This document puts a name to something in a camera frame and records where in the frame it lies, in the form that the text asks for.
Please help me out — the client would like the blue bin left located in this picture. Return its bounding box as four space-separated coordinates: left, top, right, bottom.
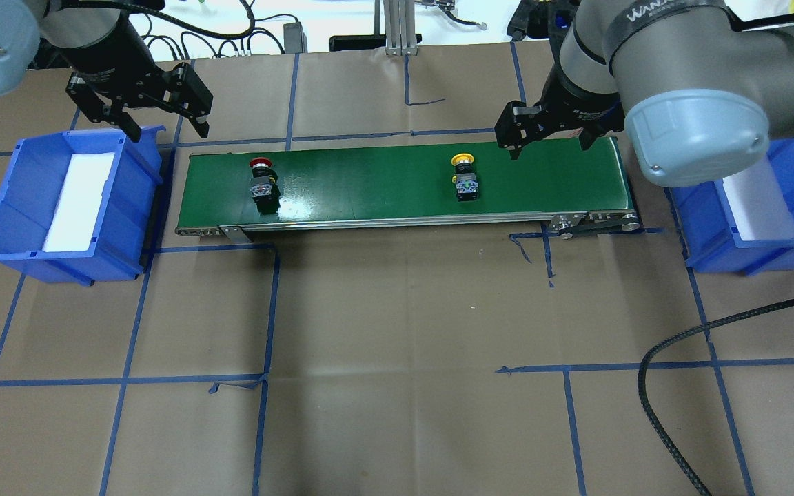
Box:
0 125 164 286

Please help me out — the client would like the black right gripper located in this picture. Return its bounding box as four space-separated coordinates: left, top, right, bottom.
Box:
494 65 626 161

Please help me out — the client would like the red push button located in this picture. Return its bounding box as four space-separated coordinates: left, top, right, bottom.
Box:
249 156 281 214

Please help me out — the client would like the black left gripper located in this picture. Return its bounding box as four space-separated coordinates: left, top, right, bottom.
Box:
64 31 214 143

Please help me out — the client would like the yellow push button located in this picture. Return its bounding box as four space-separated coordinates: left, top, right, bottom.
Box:
451 153 480 202

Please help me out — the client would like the blue bin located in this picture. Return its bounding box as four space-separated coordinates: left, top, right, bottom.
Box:
0 125 164 286
671 138 794 276

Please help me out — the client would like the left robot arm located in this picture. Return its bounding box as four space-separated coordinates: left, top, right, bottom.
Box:
0 1 214 141

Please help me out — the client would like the white foam pad left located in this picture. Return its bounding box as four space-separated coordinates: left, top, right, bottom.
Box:
42 153 114 252

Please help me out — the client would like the aluminium frame post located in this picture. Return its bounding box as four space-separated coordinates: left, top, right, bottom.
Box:
382 0 418 56

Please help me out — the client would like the blue bin right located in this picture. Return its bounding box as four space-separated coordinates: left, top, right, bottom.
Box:
671 138 794 276

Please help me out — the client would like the black power adapter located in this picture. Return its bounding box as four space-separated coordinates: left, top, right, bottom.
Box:
283 21 308 54

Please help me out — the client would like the black braided cable right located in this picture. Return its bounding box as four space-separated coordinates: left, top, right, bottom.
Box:
638 284 794 496

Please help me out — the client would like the white foam pad right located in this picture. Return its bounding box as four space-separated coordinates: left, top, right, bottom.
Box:
722 158 794 241

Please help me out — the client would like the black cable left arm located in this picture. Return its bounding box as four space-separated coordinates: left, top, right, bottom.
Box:
59 0 256 39

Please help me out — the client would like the white foam pad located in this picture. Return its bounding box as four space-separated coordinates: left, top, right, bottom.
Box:
722 158 794 241
42 153 114 252

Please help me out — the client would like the green conveyor belt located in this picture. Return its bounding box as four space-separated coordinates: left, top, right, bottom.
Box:
174 138 636 236

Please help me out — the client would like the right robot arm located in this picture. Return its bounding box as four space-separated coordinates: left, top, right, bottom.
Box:
494 1 794 187

